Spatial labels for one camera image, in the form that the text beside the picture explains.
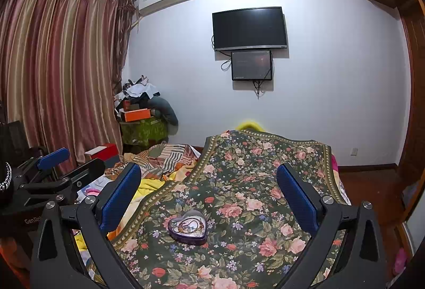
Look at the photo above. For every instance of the orange box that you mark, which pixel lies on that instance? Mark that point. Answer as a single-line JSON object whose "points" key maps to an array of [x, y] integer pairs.
{"points": [[137, 115]]}

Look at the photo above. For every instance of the yellow round object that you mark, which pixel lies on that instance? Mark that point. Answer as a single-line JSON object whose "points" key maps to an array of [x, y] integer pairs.
{"points": [[249, 124]]}

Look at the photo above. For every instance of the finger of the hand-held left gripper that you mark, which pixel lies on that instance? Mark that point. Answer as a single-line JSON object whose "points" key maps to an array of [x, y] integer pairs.
{"points": [[53, 159], [88, 173]]}

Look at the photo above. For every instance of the striped curtain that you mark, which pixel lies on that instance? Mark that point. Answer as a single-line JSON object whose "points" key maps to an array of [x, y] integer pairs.
{"points": [[66, 76]]}

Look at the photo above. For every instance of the red box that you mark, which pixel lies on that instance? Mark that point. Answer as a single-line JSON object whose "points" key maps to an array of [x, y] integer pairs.
{"points": [[108, 154]]}

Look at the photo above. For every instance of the pink cloth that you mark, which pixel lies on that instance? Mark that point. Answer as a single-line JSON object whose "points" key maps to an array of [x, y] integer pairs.
{"points": [[334, 164]]}

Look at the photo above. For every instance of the wooden wardrobe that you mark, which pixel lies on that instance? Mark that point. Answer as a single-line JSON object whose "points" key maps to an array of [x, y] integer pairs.
{"points": [[411, 76]]}

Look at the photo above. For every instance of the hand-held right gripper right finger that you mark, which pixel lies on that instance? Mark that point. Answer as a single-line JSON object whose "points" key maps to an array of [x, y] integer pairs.
{"points": [[297, 199]]}

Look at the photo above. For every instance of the floral blanket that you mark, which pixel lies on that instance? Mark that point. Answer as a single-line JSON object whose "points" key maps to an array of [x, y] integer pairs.
{"points": [[242, 196]]}

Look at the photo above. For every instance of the green cloth-covered box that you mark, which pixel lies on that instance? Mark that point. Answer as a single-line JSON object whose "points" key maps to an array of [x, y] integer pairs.
{"points": [[142, 133]]}

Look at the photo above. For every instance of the pile of clothes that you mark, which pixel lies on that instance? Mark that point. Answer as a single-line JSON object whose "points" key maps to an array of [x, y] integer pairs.
{"points": [[139, 90]]}

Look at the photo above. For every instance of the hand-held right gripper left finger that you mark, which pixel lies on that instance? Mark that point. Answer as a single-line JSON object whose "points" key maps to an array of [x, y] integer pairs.
{"points": [[119, 199]]}

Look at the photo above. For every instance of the pink object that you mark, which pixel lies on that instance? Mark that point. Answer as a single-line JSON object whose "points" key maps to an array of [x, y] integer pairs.
{"points": [[400, 262]]}

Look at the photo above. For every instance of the small black monitor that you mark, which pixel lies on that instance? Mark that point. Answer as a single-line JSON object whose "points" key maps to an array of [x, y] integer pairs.
{"points": [[251, 65]]}

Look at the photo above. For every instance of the black wall television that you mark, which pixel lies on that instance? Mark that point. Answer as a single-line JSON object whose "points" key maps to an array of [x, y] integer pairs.
{"points": [[249, 28]]}

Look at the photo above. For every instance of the yellow cloth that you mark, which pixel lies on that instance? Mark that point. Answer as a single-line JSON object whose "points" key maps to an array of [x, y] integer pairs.
{"points": [[149, 186]]}

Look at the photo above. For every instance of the striped patchwork blanket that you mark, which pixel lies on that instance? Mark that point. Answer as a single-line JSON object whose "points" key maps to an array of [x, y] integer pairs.
{"points": [[166, 159]]}

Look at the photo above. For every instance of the white wall socket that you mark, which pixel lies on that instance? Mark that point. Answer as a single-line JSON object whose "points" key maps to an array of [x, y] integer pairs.
{"points": [[354, 151]]}

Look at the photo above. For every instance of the person's left forearm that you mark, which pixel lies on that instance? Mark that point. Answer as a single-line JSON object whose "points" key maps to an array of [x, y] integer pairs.
{"points": [[10, 259]]}

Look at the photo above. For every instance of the purple heart-shaped tin box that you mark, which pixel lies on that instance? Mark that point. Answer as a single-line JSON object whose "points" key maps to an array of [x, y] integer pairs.
{"points": [[186, 239]]}

